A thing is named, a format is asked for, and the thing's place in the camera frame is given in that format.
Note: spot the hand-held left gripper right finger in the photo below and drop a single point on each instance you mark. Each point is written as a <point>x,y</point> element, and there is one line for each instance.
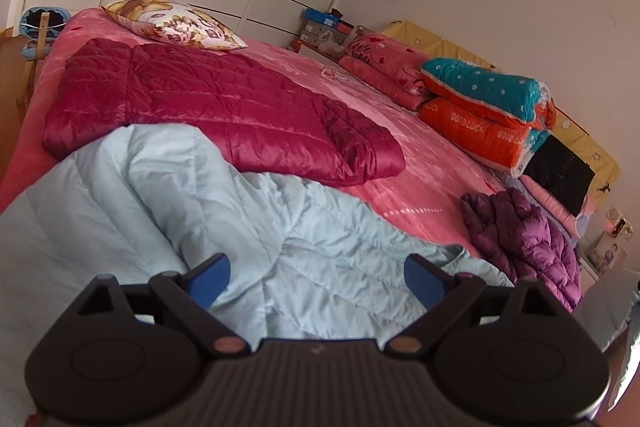
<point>422,279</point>

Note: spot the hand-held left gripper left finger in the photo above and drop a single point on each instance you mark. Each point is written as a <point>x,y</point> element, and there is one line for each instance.
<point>210,277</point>

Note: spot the light blue down jacket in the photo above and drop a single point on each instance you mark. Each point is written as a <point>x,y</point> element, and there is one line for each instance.
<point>125,217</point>

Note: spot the purple down jacket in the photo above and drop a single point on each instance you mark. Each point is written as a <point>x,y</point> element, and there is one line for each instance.
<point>530,237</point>

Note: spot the pink heart-print bed blanket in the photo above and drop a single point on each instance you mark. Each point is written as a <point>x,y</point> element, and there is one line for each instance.
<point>425,157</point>

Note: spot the pink pillow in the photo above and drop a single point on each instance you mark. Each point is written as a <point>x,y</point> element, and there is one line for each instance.
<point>555,207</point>

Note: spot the orange folded quilt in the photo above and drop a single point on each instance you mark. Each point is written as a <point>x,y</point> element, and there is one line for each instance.
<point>475,132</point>

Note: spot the dark red down jacket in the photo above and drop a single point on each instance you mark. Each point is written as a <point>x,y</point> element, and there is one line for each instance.
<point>200,107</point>

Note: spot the black folded garment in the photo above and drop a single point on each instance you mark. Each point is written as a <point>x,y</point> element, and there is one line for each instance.
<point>557,172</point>

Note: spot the white nightstand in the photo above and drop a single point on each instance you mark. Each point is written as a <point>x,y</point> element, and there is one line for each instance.
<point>595,269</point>

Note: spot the teal polka dot quilt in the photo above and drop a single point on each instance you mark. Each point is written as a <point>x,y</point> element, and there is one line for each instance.
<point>480,89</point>

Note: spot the yellow headboard cover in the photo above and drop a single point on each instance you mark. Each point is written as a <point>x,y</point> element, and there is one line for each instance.
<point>590,142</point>

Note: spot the pink heart-print folded blanket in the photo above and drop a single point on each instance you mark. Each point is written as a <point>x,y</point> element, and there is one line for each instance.
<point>385,62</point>

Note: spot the clear plastic wrapper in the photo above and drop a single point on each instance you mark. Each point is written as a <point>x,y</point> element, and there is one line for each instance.
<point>336,73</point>

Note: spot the white plastic bag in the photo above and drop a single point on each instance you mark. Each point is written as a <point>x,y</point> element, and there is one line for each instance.
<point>331,43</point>

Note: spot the floral print pillow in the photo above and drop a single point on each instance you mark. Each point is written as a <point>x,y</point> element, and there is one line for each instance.
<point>175,24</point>

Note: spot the grey shoe boxes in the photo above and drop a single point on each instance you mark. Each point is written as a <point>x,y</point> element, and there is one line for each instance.
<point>320,32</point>

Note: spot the blue shoe box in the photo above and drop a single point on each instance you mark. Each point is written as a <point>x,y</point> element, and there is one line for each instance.
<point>319,15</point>

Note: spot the blue scalloped bag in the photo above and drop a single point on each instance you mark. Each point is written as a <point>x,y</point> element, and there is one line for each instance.
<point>37,19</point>

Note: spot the photo frame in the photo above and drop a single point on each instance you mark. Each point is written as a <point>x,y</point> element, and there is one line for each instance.
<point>608,253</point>

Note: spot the wall socket panel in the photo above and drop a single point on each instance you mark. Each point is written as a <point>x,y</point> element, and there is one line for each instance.
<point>619,222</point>

